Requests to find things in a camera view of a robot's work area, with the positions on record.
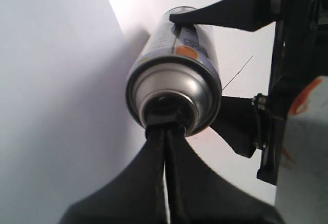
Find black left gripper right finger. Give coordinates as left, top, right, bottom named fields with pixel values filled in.
left=169, top=0, right=274, bottom=32

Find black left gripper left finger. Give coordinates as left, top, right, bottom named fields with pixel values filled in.
left=212, top=96, right=258, bottom=158

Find white paper sheet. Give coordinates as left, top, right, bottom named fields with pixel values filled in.
left=1, top=0, right=144, bottom=223

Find white dotted spray paint can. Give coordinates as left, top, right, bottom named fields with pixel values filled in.
left=126, top=6, right=222, bottom=136

